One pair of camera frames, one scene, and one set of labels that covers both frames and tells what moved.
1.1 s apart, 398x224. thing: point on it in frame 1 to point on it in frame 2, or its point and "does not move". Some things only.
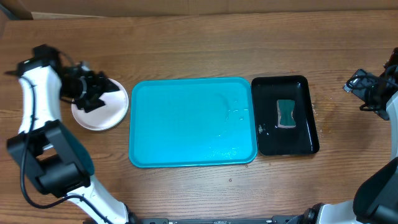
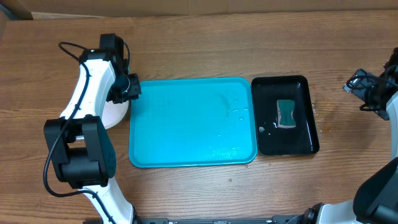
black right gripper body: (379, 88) does not move
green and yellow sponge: (285, 118) does not move
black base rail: (274, 219) does not move
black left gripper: (101, 84) to (136, 89)
